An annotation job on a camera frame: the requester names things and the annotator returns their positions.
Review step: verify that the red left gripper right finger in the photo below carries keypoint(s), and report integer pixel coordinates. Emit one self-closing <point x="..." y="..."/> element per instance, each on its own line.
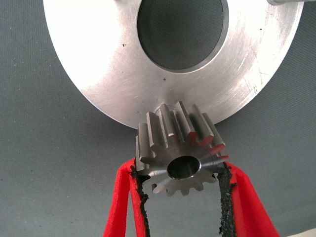
<point x="249" y="212"/>

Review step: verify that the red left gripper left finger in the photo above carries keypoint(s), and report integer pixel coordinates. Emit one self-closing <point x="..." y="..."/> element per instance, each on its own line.
<point x="118" y="209"/>

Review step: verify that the small steel planetary gear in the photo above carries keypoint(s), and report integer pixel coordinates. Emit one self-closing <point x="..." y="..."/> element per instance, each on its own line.
<point x="172" y="133"/>

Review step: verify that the round metal carrier plate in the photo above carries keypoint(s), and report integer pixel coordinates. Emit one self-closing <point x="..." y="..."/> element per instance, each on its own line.
<point x="98" y="61"/>

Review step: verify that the dark grey table cloth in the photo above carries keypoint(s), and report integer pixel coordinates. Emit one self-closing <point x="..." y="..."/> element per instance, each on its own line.
<point x="37" y="148"/>

